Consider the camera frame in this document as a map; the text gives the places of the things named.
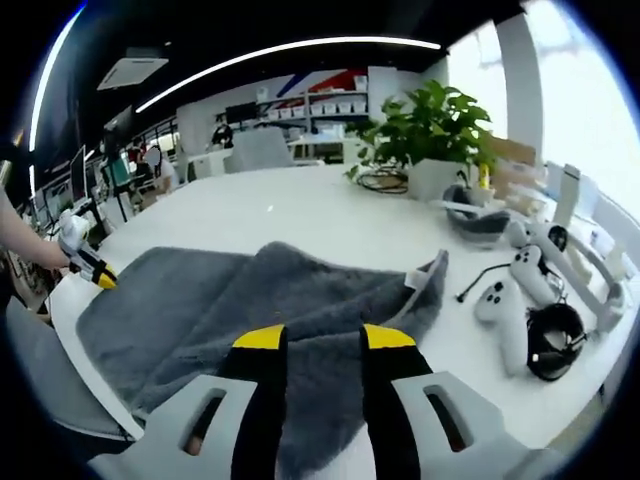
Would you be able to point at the grey towel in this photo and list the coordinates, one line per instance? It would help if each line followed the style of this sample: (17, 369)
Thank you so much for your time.
(200, 300)

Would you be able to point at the white-framed desk monitor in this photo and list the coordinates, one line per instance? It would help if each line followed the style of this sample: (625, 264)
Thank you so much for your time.
(78, 172)

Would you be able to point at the white handheld controller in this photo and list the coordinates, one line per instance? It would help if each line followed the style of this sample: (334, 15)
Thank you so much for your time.
(530, 270)
(500, 315)

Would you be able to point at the grey padded headset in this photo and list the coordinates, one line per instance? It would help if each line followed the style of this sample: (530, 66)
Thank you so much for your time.
(475, 230)

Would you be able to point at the curved ceiling light strip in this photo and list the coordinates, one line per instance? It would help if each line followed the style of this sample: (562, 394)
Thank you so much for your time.
(45, 80)

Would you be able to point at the black headphones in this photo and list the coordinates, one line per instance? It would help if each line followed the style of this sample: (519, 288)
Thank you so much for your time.
(550, 312)

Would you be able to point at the ceiling air conditioner unit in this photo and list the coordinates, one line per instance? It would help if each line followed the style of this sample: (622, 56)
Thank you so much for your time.
(132, 72)

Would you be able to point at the black monitor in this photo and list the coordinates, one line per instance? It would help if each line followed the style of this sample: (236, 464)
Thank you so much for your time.
(241, 112)

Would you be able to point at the yellow bottle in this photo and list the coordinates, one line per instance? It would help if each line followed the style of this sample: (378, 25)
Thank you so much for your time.
(485, 177)

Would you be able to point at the green plant in white pot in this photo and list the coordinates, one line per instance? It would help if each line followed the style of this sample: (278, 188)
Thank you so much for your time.
(430, 125)

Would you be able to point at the white upright box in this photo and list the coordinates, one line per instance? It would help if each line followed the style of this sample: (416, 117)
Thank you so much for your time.
(566, 195)

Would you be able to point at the brown cardboard box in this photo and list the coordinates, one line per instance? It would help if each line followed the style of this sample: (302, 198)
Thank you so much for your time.
(517, 150)

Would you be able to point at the long ceiling light strip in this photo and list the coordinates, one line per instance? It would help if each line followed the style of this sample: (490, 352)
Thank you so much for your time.
(300, 49)

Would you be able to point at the black camera on stand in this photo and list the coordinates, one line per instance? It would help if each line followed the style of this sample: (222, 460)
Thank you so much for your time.
(117, 122)

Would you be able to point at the white curved headset frame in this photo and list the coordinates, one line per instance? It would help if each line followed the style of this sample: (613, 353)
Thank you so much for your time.
(600, 285)

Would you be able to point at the wall shelf with white boxes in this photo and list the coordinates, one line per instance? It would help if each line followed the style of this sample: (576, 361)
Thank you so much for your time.
(330, 107)

